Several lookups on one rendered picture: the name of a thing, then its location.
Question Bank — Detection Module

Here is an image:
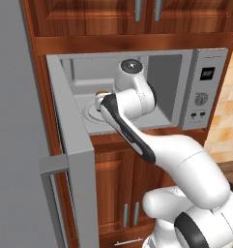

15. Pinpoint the grey microwave oven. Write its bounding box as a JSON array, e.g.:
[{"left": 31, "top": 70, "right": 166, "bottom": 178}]
[{"left": 45, "top": 47, "right": 229, "bottom": 137}]

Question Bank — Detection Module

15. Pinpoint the wooden upper cupboard door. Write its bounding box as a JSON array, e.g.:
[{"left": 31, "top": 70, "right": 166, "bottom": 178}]
[
  {"left": 146, "top": 0, "right": 233, "bottom": 35},
  {"left": 21, "top": 0, "right": 148, "bottom": 37}
]

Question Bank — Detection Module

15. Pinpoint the wooden drawer front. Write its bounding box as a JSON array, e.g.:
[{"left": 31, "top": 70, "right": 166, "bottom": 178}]
[{"left": 99, "top": 223, "right": 159, "bottom": 248}]

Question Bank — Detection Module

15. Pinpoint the grey microwave door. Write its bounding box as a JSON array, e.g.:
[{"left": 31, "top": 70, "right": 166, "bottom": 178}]
[{"left": 45, "top": 54, "right": 101, "bottom": 248}]

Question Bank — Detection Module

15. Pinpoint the wooden cupboard door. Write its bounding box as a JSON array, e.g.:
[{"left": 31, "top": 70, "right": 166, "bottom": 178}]
[
  {"left": 94, "top": 148, "right": 135, "bottom": 228},
  {"left": 146, "top": 0, "right": 233, "bottom": 35},
  {"left": 21, "top": 0, "right": 148, "bottom": 37},
  {"left": 132, "top": 154, "right": 178, "bottom": 225}
]

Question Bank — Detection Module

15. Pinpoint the silver cupboard handle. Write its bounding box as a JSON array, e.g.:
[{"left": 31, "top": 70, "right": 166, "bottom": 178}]
[
  {"left": 122, "top": 203, "right": 130, "bottom": 229},
  {"left": 133, "top": 201, "right": 140, "bottom": 227},
  {"left": 154, "top": 0, "right": 163, "bottom": 22},
  {"left": 134, "top": 0, "right": 144, "bottom": 22}
]

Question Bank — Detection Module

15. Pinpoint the white microwave turntable plate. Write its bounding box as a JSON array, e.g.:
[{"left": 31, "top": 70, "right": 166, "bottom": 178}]
[{"left": 81, "top": 103, "right": 113, "bottom": 124}]

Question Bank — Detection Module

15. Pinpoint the silver drawer handle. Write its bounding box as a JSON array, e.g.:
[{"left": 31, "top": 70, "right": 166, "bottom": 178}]
[{"left": 113, "top": 237, "right": 144, "bottom": 247}]

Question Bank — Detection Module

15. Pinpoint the wooden lower cupboard door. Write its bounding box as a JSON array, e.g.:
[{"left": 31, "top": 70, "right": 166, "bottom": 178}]
[
  {"left": 94, "top": 148, "right": 135, "bottom": 228},
  {"left": 132, "top": 154, "right": 178, "bottom": 225}
]

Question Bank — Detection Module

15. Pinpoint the white cup of tea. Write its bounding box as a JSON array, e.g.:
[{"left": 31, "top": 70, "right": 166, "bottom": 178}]
[{"left": 94, "top": 90, "right": 109, "bottom": 112}]

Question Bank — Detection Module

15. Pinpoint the grey fridge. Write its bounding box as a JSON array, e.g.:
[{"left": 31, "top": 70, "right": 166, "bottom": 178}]
[{"left": 0, "top": 0, "right": 60, "bottom": 248}]

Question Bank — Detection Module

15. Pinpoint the grey microwave door handle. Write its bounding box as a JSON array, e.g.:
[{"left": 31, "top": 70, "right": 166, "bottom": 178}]
[{"left": 39, "top": 154, "right": 72, "bottom": 248}]

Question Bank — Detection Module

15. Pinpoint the silver lower cupboard handle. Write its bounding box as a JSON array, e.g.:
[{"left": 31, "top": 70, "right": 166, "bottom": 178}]
[
  {"left": 133, "top": 201, "right": 140, "bottom": 227},
  {"left": 122, "top": 203, "right": 130, "bottom": 229}
]

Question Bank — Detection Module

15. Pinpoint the silver upper cupboard handle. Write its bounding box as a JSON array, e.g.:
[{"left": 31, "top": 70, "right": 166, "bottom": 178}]
[
  {"left": 134, "top": 0, "right": 144, "bottom": 22},
  {"left": 154, "top": 0, "right": 163, "bottom": 22}
]

